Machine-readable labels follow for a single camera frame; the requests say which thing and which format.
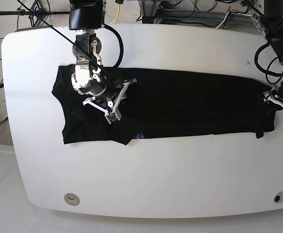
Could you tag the grommet hole with dark plug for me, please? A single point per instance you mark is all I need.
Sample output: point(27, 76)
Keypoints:
point(279, 197)

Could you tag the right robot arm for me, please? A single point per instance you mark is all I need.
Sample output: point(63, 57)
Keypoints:
point(86, 16)

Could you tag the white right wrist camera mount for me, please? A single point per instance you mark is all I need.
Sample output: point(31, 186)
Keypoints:
point(108, 102)

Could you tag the black T-shirt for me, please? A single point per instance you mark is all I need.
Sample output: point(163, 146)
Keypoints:
point(167, 103)

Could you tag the empty silver grommet hole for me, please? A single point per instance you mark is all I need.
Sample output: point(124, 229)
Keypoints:
point(71, 199)

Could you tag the grey metal frame base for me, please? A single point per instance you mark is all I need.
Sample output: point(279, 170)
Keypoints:
point(193, 11)

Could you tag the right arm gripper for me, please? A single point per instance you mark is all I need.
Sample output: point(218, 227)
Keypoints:
point(86, 81)

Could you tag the black tripod stand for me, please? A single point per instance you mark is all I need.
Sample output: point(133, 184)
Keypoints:
point(36, 13)

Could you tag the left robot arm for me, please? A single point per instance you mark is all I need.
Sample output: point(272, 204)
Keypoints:
point(267, 16)

